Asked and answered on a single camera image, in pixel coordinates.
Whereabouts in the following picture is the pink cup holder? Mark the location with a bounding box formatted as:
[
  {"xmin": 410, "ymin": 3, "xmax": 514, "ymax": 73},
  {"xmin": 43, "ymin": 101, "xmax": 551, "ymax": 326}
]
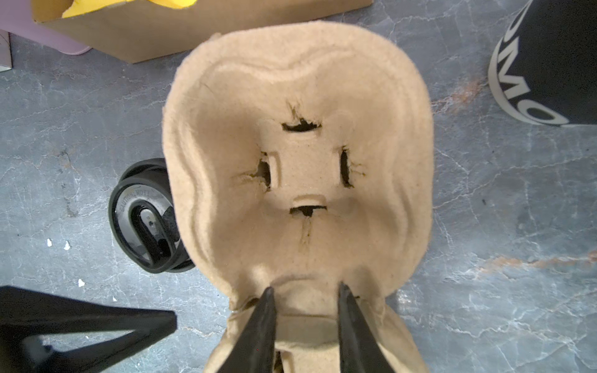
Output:
[{"xmin": 1, "ymin": 0, "xmax": 91, "ymax": 55}]

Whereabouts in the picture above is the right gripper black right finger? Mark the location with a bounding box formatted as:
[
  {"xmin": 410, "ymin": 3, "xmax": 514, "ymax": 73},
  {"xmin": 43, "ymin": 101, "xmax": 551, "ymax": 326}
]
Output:
[{"xmin": 337, "ymin": 282, "xmax": 395, "ymax": 373}]

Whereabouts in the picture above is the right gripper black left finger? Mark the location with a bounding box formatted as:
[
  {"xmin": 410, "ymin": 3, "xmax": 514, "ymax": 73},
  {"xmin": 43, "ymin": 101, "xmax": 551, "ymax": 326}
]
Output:
[{"xmin": 218, "ymin": 287, "xmax": 277, "ymax": 373}]

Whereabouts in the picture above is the yellow napkins stack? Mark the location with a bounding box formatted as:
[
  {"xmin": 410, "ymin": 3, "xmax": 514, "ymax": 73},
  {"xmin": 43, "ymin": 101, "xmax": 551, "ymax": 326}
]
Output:
[{"xmin": 61, "ymin": 0, "xmax": 199, "ymax": 20}]

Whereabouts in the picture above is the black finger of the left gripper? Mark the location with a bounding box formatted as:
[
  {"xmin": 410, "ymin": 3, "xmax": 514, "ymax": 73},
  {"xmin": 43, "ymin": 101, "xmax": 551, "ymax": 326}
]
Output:
[{"xmin": 1, "ymin": 286, "xmax": 177, "ymax": 372}]

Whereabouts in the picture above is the brown cardboard napkin box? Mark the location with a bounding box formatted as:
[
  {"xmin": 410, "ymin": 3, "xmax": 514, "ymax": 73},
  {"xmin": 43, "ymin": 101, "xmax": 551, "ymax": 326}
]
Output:
[{"xmin": 31, "ymin": 1, "xmax": 372, "ymax": 63}]

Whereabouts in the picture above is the black cup lid stack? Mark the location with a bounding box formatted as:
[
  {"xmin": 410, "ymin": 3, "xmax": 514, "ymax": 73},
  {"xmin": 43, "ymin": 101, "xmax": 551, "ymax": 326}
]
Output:
[{"xmin": 108, "ymin": 158, "xmax": 194, "ymax": 274}]

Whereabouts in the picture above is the brown pulp carrier top piece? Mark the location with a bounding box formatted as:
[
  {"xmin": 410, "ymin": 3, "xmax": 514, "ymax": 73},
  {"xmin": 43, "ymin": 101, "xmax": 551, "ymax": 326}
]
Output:
[{"xmin": 163, "ymin": 22, "xmax": 434, "ymax": 372}]

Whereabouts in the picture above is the black paper cup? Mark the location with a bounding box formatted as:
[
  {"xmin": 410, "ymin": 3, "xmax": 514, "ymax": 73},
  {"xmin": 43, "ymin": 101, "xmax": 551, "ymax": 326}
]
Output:
[{"xmin": 488, "ymin": 1, "xmax": 596, "ymax": 126}]

